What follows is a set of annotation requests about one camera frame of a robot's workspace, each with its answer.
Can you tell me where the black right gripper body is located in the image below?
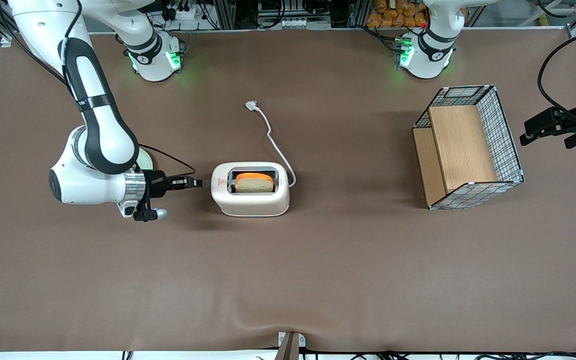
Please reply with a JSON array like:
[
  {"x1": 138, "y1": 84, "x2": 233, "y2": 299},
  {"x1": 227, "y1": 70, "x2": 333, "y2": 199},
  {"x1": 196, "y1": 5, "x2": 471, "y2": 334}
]
[{"x1": 142, "y1": 170, "x2": 172, "y2": 202}]

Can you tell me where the white two-slot toaster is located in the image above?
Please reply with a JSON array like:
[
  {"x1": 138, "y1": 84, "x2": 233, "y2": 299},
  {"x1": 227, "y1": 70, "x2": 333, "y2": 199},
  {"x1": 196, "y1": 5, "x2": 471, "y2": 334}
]
[{"x1": 210, "y1": 161, "x2": 291, "y2": 217}]

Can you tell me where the pale green round plate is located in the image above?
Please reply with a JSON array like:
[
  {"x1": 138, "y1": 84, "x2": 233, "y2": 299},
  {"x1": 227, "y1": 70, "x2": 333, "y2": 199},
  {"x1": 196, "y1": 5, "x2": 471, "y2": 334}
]
[{"x1": 137, "y1": 146, "x2": 155, "y2": 172}]

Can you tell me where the bread slice with orange crust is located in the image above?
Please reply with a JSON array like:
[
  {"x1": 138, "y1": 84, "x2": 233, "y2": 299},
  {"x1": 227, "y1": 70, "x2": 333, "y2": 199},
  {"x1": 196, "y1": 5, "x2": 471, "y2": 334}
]
[{"x1": 234, "y1": 172, "x2": 275, "y2": 194}]

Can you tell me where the wooden step shelf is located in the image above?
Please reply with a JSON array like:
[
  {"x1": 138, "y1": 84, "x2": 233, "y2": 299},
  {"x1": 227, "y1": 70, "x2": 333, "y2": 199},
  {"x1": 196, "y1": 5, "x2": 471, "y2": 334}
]
[{"x1": 413, "y1": 105, "x2": 499, "y2": 207}]

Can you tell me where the brown table mat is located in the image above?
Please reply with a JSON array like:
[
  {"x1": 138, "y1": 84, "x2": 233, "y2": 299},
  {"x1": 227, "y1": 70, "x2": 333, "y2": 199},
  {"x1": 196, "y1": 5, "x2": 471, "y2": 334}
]
[{"x1": 0, "y1": 27, "x2": 576, "y2": 354}]

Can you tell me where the white power strip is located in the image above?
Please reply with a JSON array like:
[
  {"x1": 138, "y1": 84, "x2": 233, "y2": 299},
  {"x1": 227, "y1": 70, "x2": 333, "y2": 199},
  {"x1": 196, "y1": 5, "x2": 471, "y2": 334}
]
[{"x1": 164, "y1": 2, "x2": 205, "y2": 21}]

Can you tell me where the bag of bread rolls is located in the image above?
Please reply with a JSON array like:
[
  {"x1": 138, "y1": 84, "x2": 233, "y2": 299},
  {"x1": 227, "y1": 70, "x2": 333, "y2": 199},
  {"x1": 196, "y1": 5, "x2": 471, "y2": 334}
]
[{"x1": 366, "y1": 0, "x2": 469, "y2": 29}]

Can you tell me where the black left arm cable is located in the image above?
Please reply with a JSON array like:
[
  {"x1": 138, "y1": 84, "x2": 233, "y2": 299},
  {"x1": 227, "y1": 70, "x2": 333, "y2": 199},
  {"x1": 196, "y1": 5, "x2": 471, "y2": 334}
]
[{"x1": 537, "y1": 25, "x2": 576, "y2": 126}]

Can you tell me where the black wire grid basket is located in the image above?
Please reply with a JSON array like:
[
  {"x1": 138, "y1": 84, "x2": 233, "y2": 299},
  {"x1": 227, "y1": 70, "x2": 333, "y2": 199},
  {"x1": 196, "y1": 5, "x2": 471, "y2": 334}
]
[{"x1": 412, "y1": 85, "x2": 525, "y2": 211}]

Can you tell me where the white power cord with plug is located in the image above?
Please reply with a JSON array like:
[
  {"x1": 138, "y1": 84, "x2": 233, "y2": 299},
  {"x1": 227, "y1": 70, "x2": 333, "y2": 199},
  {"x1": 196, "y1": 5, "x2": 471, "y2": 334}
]
[{"x1": 245, "y1": 100, "x2": 297, "y2": 189}]

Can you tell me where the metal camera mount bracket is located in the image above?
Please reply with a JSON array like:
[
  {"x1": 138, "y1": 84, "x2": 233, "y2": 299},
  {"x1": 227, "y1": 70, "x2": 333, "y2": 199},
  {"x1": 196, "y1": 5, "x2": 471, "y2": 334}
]
[{"x1": 274, "y1": 331, "x2": 307, "y2": 360}]

